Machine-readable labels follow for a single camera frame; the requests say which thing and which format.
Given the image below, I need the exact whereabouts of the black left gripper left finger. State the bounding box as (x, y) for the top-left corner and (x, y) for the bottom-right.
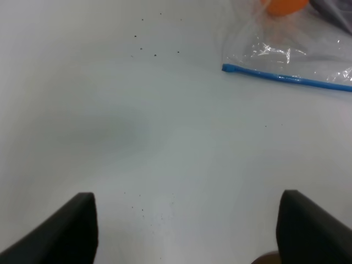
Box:
(1, 192), (98, 263)

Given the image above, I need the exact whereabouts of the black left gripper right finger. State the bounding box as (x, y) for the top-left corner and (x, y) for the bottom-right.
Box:
(276, 190), (351, 264)

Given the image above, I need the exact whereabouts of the clear blue-zip file bag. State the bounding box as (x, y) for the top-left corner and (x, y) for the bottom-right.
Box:
(222, 1), (351, 91)

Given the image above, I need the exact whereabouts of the purple eggplant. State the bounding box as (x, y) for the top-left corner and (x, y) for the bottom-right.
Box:
(309, 0), (351, 34)

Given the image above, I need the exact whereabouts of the orange fruit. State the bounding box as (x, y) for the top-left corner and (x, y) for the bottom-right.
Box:
(261, 0), (309, 17)

